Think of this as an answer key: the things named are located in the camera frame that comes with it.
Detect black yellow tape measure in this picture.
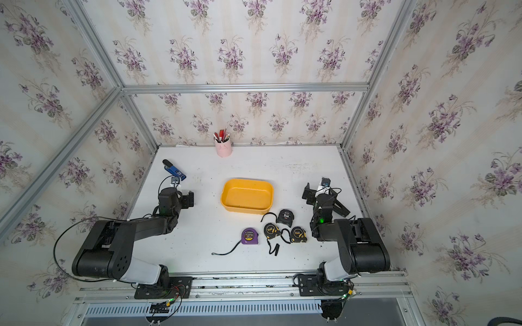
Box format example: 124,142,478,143
281,226,307,244
263,223,281,257
261,209,294,228

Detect purple tape measure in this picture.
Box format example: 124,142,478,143
211,228,259,256

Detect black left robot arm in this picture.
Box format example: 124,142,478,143
72,187,194,289

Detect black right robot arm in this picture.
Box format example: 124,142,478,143
302,179,391,283

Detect yellow plastic storage box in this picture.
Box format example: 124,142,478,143
220,179,274,215

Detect blue black utility knife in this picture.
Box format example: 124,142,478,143
163,159,186,181

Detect pink pen holder cup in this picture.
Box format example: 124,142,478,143
215,140,232,158

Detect red pens in cup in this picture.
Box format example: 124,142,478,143
213,129,231,143

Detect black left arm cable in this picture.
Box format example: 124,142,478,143
52,215,123,283

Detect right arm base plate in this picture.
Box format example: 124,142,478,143
292,273,356,299

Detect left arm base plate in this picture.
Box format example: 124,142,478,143
134,277,194,300

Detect aluminium front rail frame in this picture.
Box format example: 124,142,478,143
63,272,425,325

